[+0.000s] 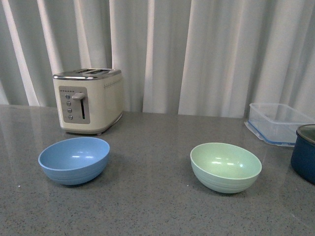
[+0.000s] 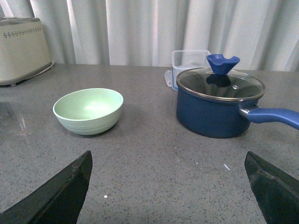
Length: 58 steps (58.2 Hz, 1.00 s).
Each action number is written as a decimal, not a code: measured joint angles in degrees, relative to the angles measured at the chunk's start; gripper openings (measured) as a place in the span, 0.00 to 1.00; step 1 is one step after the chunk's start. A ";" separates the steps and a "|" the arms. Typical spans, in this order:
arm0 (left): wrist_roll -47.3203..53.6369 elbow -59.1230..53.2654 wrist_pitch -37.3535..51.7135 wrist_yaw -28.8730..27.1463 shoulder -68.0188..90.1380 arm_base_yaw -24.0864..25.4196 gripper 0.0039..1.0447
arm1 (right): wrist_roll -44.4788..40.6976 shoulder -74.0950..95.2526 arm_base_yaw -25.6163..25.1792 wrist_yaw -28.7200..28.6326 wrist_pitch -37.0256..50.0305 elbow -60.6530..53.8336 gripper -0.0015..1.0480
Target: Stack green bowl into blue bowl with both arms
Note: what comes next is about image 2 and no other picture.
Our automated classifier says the blue saucepan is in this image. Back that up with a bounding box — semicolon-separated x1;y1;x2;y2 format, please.
176;87;299;138

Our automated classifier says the clear plastic container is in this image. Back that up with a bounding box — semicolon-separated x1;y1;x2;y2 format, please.
164;50;211;91

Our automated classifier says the glass pot lid blue knob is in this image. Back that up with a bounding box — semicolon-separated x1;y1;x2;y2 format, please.
176;54;265;102

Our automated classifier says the cream toaster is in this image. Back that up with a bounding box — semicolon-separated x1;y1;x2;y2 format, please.
0;17;54;86

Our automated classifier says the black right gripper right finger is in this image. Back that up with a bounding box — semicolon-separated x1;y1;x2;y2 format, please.
244;151;299;224

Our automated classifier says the white curtain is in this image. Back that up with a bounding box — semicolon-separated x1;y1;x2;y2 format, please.
0;0;299;71

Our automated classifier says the green bowl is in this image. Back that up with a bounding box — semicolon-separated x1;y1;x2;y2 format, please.
53;88;124;135

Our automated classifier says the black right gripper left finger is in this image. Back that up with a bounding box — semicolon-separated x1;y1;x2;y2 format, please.
0;151;93;224

